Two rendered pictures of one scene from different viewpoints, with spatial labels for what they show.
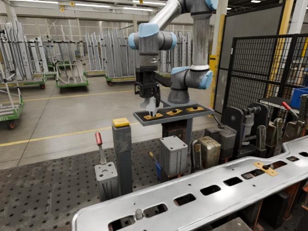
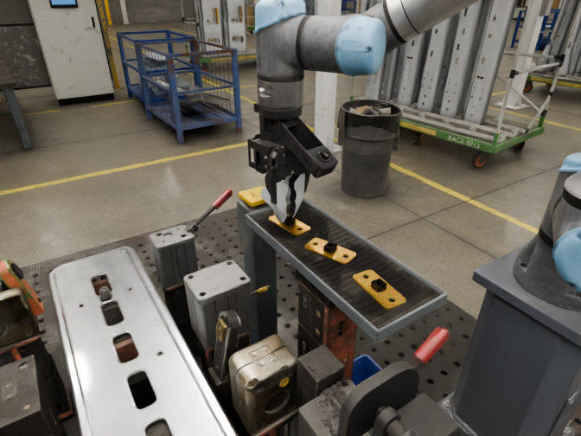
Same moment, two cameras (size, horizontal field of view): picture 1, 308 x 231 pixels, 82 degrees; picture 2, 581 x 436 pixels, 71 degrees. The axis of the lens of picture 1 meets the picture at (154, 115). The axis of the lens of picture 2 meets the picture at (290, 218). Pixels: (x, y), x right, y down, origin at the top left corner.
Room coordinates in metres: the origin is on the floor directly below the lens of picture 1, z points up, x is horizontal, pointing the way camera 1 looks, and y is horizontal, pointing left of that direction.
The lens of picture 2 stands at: (0.64, -0.64, 1.55)
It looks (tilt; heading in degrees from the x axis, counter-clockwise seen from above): 30 degrees down; 80
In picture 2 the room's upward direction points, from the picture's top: straight up
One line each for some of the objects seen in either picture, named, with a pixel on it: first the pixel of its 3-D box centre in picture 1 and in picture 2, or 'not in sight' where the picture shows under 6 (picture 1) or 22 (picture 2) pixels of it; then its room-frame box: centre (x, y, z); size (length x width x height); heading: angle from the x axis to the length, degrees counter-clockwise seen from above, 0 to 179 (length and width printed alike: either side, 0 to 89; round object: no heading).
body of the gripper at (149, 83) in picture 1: (147, 82); (278, 139); (0.73, 0.03, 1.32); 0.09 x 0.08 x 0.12; 122
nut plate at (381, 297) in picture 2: (195, 108); (379, 285); (0.84, -0.21, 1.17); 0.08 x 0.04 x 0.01; 109
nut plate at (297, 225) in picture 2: (153, 115); (289, 221); (0.74, 0.00, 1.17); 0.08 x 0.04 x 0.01; 122
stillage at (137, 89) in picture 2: not in sight; (158, 69); (-0.25, 5.90, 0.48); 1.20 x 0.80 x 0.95; 111
